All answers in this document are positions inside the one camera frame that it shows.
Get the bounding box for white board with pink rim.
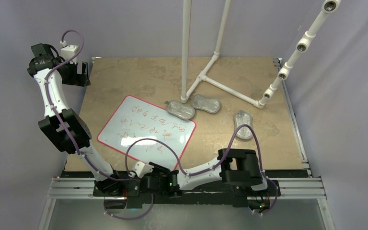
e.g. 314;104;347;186
97;95;196;170

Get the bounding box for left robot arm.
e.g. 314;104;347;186
27;43;124;196

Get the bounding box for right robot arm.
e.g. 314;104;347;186
132;149;269;197

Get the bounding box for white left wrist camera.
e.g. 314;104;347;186
60;41;79;60

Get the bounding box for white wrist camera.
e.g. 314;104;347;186
128;161;154;178
60;41;79;60

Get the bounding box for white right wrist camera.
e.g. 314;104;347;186
128;161;154;178

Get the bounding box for aluminium frame rails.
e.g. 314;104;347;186
51;57;334;230

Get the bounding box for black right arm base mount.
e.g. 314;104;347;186
233;179;281;212

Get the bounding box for white PVC pipe frame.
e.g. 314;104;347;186
179;0;341;109

